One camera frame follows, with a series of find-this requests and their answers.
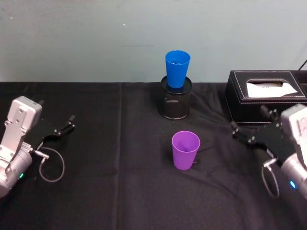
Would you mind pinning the black table cloth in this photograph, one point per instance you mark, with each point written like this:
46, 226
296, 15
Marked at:
115, 148

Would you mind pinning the purple plastic cup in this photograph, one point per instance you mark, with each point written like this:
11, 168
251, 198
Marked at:
184, 158

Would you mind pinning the black leather tissue box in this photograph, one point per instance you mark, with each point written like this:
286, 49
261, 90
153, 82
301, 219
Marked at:
237, 105

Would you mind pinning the black mesh pen holder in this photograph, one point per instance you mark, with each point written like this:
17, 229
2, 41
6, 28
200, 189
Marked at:
173, 105

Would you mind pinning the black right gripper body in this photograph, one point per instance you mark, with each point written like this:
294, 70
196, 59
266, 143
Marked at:
278, 143

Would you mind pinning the white tissue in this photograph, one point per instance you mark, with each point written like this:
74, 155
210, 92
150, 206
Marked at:
261, 91

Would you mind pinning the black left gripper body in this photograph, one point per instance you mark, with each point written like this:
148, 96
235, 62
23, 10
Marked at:
42, 133

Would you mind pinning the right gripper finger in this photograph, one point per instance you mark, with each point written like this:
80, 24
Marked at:
273, 116
242, 135

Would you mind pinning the blue plastic cup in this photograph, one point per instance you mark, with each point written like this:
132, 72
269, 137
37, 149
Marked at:
177, 69

